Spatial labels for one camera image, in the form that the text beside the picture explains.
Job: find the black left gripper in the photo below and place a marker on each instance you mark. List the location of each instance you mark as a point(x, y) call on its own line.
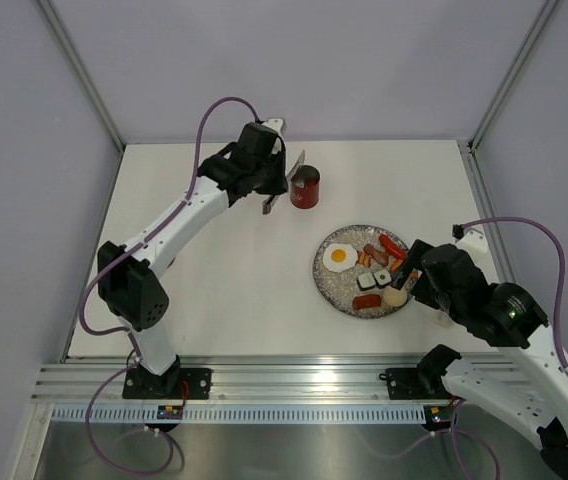
point(281, 185)

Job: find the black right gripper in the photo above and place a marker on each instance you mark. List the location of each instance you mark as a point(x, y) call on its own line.
point(408, 263)

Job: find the toy bacon slice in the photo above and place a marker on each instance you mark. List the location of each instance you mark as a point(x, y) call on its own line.
point(364, 260)

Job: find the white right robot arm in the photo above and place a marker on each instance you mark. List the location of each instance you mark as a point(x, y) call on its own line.
point(507, 318)

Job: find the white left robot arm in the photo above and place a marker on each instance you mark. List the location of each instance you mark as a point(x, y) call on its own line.
point(129, 274)

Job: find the red cylindrical lunch container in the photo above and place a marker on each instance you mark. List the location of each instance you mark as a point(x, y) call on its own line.
point(305, 187)

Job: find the toy orange chicken leg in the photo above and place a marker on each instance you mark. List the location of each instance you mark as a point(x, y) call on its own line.
point(397, 264)

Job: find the toy red sausage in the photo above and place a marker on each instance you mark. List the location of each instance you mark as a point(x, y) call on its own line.
point(392, 248)

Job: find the toy brown meat chunk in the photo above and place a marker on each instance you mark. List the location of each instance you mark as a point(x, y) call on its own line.
point(381, 257)

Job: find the toy steamed bun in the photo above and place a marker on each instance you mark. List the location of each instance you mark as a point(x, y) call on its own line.
point(394, 298)

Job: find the speckled ceramic plate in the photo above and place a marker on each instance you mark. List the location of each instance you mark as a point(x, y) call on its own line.
point(339, 289)

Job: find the toy red meat slab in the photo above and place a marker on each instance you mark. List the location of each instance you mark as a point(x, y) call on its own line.
point(366, 302)

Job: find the toy fried egg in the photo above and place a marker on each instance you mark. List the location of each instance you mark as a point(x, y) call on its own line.
point(338, 258)

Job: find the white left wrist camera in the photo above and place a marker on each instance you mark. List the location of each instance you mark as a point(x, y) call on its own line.
point(278, 125)

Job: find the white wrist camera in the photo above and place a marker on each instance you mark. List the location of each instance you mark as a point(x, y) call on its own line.
point(278, 125)
point(470, 239)

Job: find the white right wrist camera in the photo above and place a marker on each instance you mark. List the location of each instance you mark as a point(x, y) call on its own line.
point(470, 239)

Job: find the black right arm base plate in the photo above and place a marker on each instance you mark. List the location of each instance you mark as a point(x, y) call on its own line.
point(411, 383)

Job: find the aluminium front rail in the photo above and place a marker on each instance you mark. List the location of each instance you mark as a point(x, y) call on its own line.
point(271, 379)

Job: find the right aluminium frame post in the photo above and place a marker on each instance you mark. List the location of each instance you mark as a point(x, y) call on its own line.
point(515, 68)

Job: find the aluminium frame post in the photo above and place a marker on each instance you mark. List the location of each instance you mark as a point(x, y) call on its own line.
point(515, 68)
point(65, 43)

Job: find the left aluminium frame post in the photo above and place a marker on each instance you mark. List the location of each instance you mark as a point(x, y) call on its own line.
point(65, 43)

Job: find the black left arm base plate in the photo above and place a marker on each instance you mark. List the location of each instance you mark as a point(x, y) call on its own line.
point(194, 383)

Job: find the white slotted cable duct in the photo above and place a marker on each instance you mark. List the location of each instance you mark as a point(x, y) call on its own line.
point(244, 414)

